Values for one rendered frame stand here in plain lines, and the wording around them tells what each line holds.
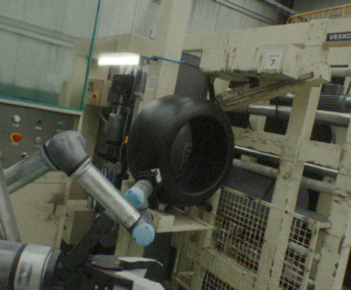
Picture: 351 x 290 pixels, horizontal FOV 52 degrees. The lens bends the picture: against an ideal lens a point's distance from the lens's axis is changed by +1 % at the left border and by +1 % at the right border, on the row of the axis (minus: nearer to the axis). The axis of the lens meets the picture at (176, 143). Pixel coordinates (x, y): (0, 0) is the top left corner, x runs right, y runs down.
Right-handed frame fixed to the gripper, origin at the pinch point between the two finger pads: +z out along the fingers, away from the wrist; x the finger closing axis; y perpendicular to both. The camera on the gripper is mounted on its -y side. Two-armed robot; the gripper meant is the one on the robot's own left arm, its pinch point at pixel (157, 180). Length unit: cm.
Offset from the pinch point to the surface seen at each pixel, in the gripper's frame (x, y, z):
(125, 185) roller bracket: 26.0, -6.2, 23.8
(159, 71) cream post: 1, 52, 42
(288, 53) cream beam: -67, 47, 25
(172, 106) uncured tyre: -10.4, 32.4, 10.9
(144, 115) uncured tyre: 5.1, 30.2, 14.3
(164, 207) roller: 0.3, -14.5, 3.9
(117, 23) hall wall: 316, 283, 894
